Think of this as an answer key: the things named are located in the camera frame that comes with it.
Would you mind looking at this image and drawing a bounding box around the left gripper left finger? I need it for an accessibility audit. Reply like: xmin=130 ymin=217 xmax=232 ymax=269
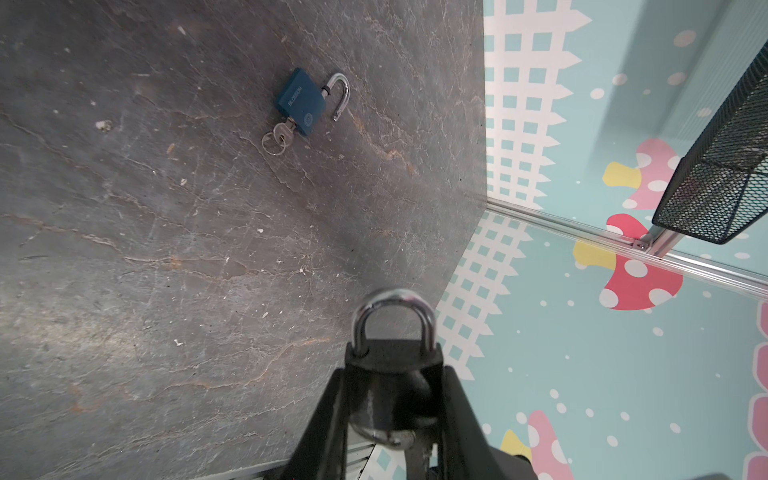
xmin=278 ymin=369 xmax=350 ymax=480

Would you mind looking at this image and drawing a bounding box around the blue padlock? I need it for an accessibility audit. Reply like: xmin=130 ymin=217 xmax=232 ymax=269
xmin=276 ymin=68 xmax=351 ymax=136

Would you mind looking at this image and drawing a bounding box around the key for blue padlock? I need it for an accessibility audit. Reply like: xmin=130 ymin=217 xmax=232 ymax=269
xmin=261 ymin=118 xmax=296 ymax=156

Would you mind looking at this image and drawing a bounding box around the black padlock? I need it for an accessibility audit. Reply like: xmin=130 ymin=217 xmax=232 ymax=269
xmin=345 ymin=288 xmax=443 ymax=450

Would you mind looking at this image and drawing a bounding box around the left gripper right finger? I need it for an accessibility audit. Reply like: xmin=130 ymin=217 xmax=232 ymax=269
xmin=440 ymin=366 xmax=537 ymax=479

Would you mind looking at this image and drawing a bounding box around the black wire mesh basket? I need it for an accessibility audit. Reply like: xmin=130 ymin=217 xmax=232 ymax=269
xmin=652 ymin=46 xmax=767 ymax=245

